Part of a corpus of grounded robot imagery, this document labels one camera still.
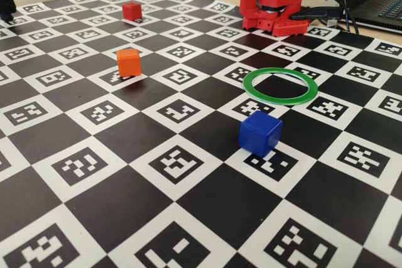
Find blue cube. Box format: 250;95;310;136
238;110;283;158

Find orange cube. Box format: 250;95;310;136
116;48;141;78

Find red cube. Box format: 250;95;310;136
121;1;143;21

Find black white marker checkerboard mat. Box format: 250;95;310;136
0;0;402;268

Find black table clamp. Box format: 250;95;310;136
289;6;342;21

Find green flat ring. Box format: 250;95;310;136
242;67;320;106

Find black camera stand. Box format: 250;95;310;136
0;0;18;24

